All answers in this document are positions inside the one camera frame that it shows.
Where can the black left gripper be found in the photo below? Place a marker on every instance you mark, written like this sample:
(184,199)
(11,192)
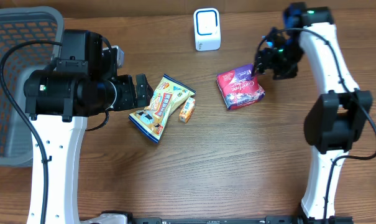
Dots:
(129,99)

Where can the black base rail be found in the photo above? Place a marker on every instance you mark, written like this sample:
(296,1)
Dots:
(277,219)

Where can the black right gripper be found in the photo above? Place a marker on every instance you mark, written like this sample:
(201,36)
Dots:
(266,60)

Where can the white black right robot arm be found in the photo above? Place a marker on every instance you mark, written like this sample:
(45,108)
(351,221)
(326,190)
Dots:
(336,119)

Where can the small orange snack pack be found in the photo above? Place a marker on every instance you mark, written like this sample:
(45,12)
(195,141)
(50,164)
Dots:
(187,110)

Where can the yellow blue snack bag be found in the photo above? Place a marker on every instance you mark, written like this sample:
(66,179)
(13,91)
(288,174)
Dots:
(169,95)

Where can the grey plastic mesh basket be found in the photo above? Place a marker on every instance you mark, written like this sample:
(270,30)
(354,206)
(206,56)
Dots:
(19,25)

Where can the red purple pantyliner pack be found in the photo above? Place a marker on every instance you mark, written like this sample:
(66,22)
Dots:
(239,87)

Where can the white barcode scanner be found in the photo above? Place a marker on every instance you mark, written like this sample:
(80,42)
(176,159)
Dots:
(207,29)

